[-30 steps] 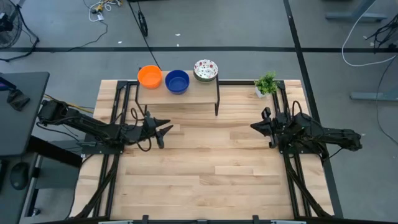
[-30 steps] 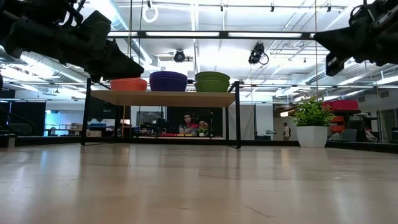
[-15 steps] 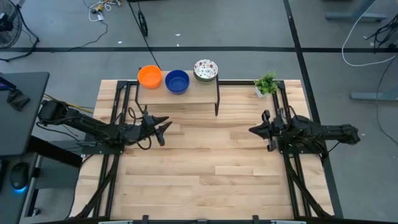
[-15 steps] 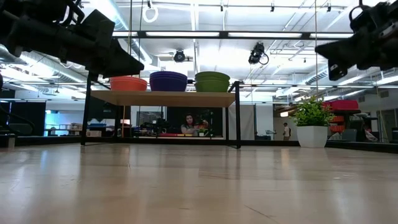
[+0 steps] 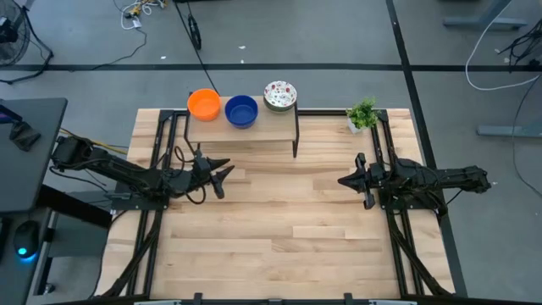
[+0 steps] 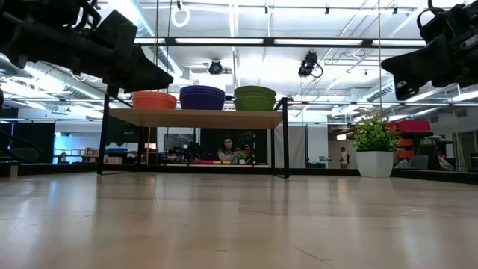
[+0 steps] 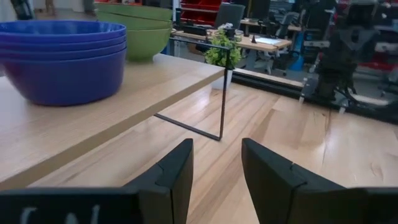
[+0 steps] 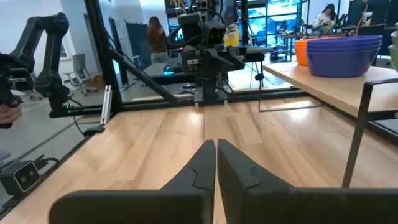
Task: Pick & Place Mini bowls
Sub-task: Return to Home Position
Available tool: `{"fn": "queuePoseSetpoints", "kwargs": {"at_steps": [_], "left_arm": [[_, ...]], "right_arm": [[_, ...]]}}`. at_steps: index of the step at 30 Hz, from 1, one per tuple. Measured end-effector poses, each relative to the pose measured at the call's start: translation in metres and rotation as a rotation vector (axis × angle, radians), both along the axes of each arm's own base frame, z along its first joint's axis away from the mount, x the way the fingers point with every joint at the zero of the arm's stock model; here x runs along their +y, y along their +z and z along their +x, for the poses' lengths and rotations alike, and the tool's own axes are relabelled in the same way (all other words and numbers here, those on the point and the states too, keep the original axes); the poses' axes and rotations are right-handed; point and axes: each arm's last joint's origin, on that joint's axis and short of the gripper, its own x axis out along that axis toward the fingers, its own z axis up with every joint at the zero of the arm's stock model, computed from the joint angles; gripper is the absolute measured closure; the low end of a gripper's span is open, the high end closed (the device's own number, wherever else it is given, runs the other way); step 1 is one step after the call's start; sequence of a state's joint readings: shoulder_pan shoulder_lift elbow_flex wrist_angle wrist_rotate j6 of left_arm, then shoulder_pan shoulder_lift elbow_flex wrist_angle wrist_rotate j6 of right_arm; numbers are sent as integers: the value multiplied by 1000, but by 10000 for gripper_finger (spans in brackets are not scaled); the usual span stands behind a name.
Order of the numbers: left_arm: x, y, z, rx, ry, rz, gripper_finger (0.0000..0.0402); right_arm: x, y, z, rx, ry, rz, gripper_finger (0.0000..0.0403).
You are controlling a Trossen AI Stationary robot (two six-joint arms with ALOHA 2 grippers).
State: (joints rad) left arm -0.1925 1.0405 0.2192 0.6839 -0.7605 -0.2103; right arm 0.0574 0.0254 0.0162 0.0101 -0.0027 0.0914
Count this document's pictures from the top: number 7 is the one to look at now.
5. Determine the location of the grey office chair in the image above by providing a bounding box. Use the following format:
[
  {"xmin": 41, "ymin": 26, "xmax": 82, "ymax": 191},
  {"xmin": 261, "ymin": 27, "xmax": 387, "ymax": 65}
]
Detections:
[{"xmin": 214, "ymin": 2, "xmax": 246, "ymax": 30}]

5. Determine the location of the red storage rack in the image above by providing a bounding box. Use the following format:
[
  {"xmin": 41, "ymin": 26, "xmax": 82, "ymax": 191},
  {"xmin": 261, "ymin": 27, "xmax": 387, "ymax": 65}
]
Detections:
[{"xmin": 180, "ymin": 0, "xmax": 223, "ymax": 27}]

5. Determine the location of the wooden office desk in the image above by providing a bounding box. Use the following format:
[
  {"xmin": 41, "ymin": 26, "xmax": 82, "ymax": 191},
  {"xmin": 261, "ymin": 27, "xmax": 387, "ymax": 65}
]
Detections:
[{"xmin": 172, "ymin": 18, "xmax": 293, "ymax": 53}]

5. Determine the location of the wooden shelf with black legs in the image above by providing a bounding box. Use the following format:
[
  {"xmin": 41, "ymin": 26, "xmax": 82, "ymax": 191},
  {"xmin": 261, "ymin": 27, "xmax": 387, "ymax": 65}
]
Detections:
[{"xmin": 0, "ymin": 36, "xmax": 233, "ymax": 191}]

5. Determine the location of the green plant in white pot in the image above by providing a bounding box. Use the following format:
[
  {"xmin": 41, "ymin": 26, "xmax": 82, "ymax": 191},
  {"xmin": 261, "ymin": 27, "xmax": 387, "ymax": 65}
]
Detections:
[{"xmin": 203, "ymin": 27, "xmax": 243, "ymax": 91}]

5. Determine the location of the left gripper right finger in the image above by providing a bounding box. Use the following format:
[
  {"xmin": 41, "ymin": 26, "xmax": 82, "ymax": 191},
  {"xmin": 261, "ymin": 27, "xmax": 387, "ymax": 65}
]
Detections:
[{"xmin": 241, "ymin": 138, "xmax": 398, "ymax": 224}]

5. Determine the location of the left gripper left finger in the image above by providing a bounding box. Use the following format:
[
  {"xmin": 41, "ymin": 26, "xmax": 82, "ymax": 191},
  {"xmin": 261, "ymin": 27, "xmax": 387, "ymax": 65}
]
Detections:
[{"xmin": 0, "ymin": 138, "xmax": 194, "ymax": 224}]

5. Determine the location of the blue bin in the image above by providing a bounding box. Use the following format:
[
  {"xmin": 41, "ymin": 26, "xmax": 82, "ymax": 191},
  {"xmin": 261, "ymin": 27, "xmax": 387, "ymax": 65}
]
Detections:
[{"xmin": 290, "ymin": 30, "xmax": 306, "ymax": 71}]

